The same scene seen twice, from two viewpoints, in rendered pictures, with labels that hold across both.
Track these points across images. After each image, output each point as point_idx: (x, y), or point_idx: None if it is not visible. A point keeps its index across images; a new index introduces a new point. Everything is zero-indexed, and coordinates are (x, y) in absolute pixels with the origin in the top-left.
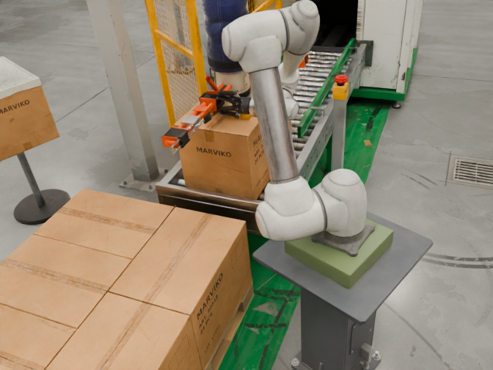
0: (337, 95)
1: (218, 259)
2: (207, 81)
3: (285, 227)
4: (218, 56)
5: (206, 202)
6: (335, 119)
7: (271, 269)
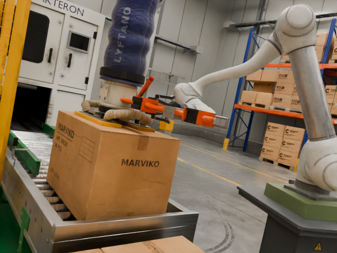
0: (168, 127)
1: None
2: (151, 81)
3: None
4: (133, 67)
5: (127, 233)
6: None
7: (322, 231)
